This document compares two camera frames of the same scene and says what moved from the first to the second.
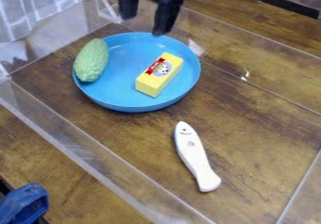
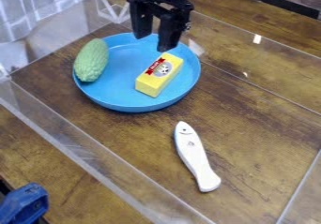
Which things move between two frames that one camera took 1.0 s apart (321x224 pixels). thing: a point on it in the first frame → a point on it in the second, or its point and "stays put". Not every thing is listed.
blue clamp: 25,203 stays put
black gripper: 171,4 → 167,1
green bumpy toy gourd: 90,60 stays put
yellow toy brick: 153,81 stays put
